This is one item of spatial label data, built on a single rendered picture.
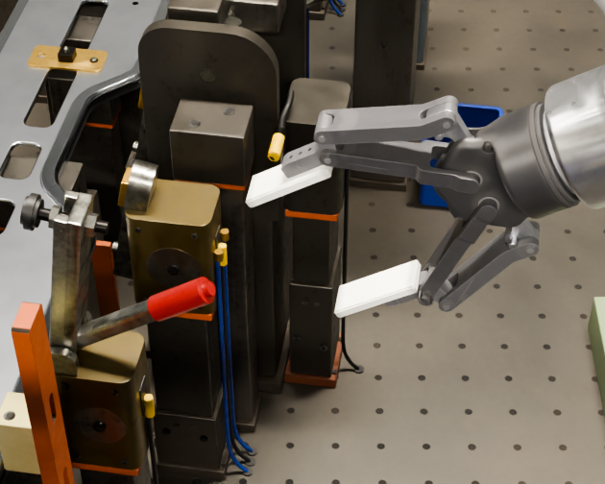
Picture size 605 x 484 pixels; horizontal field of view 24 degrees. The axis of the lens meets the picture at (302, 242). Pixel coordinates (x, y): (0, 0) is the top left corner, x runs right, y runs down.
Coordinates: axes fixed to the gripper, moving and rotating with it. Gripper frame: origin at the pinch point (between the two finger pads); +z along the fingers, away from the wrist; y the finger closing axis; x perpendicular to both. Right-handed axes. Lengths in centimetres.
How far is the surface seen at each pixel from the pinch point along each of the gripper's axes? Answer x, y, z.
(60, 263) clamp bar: 1.8, 7.5, 18.2
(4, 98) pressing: -39, 4, 44
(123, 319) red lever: 0.6, -0.2, 18.4
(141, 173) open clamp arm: -16.9, 1.5, 20.5
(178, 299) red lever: 0.8, -0.1, 12.7
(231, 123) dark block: -23.6, -1.1, 13.9
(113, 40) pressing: -51, -1, 37
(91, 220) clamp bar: 0.3, 9.2, 14.3
